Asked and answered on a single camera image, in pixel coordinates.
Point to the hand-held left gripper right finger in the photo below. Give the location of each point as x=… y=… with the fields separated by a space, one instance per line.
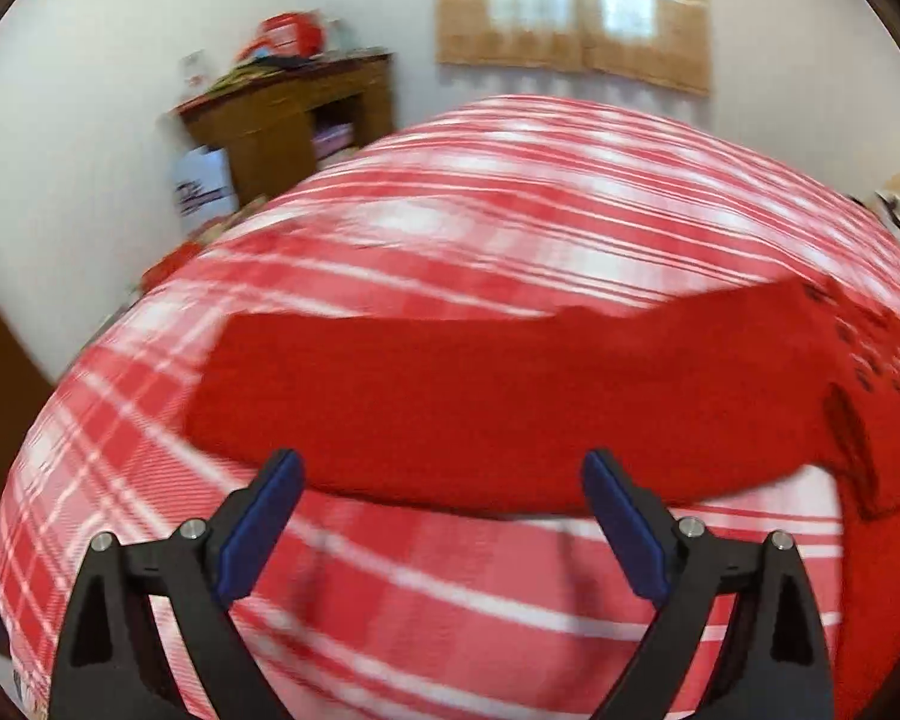
x=626 y=532

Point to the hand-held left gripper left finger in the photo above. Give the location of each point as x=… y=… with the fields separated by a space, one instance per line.
x=259 y=532

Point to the red knit garment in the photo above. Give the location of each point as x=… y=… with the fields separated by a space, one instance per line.
x=495 y=405

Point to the dark wooden door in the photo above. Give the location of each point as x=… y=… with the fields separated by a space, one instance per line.
x=0 y=420

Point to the red plaid bed sheet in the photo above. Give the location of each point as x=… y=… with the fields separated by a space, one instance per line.
x=495 y=202

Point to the brown wooden desk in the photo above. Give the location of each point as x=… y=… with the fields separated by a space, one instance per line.
x=270 y=127

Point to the pile of colourful cloths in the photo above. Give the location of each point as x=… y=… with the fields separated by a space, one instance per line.
x=244 y=75

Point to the red bag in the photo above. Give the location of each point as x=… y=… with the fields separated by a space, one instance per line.
x=289 y=34

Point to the short beige lace curtain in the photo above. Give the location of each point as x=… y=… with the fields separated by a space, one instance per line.
x=540 y=37

